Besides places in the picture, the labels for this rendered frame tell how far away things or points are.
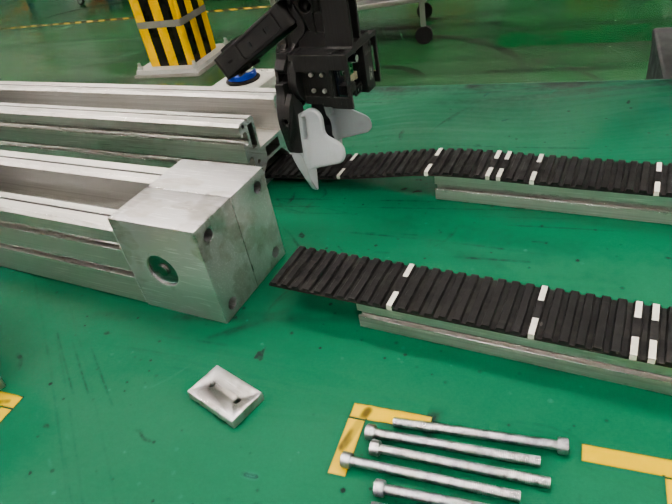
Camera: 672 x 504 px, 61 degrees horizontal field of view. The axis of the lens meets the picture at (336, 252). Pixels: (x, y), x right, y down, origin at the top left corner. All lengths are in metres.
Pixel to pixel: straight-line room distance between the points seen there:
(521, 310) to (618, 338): 0.06
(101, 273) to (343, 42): 0.31
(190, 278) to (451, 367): 0.22
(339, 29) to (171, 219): 0.23
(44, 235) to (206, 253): 0.19
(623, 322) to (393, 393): 0.16
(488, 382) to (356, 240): 0.20
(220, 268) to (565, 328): 0.26
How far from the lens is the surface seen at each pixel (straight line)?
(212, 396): 0.43
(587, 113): 0.76
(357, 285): 0.44
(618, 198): 0.56
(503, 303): 0.42
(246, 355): 0.46
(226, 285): 0.48
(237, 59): 0.62
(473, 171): 0.57
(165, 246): 0.47
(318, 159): 0.61
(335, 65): 0.55
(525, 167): 0.57
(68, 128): 0.84
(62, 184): 0.67
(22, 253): 0.65
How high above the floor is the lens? 1.10
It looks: 36 degrees down
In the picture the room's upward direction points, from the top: 11 degrees counter-clockwise
